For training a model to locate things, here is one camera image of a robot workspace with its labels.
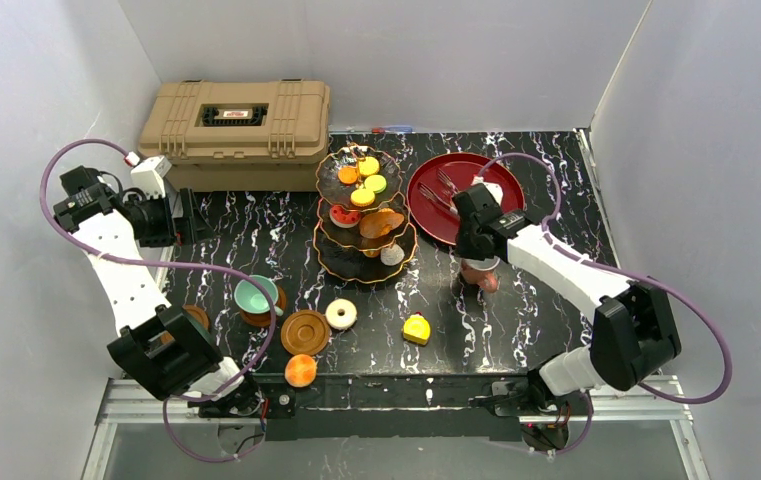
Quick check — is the golden croissant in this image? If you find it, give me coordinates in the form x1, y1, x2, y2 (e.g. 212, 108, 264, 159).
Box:
358, 208, 406, 239

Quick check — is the tan plastic toolbox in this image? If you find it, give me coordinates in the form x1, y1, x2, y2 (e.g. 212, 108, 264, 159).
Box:
138, 79, 331, 192

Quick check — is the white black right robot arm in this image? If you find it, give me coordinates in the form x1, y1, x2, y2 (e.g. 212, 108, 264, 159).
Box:
452, 184, 682, 397

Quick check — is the red blue pen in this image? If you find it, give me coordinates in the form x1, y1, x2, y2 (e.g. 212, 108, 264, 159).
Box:
371, 125, 414, 134

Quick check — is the white cup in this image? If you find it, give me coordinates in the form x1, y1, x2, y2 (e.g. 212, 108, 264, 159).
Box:
460, 257, 500, 293

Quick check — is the teal saucer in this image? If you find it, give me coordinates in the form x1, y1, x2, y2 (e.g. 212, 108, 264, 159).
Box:
233, 275, 283, 316

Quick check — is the yellow swirl roll cake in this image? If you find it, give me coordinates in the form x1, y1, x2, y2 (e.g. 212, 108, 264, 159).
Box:
402, 312, 431, 346

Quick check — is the white cream cake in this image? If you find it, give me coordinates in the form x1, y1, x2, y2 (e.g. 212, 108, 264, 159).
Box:
380, 244, 405, 267

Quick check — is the orange tart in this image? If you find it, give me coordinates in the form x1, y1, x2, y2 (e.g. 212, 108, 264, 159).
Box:
284, 354, 317, 388

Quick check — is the yellow round cracker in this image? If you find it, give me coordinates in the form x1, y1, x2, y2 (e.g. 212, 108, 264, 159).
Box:
357, 156, 380, 178

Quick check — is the dark red round tray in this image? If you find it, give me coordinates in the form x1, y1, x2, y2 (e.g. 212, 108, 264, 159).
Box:
407, 152, 525, 246

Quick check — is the green macaron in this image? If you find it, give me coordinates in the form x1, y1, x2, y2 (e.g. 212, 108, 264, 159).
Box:
363, 174, 387, 195

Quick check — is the aluminium frame rail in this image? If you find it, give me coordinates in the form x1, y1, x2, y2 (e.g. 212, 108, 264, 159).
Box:
82, 380, 708, 479

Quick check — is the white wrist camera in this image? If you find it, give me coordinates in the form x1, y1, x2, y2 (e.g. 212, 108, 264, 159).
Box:
472, 176, 504, 205
124, 152, 172, 199

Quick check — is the three tier glass stand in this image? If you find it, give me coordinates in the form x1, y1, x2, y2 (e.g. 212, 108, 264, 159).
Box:
313, 142, 417, 284

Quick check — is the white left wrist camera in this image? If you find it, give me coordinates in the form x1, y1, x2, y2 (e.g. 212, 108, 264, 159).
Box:
124, 152, 172, 199

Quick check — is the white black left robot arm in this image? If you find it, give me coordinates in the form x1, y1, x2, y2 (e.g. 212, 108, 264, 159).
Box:
53, 166, 246, 401

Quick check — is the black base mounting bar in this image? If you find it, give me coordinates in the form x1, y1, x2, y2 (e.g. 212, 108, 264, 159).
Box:
198, 374, 588, 448

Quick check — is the orange round cookie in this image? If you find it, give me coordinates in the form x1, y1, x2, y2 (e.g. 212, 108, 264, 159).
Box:
337, 166, 360, 185

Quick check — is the brown round wooden coaster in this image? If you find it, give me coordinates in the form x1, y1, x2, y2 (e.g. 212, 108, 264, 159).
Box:
159, 305, 210, 345

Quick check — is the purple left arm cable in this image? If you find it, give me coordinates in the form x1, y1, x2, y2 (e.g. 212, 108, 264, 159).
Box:
39, 138, 279, 464

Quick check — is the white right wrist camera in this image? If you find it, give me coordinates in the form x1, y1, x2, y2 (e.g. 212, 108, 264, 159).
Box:
472, 176, 504, 205

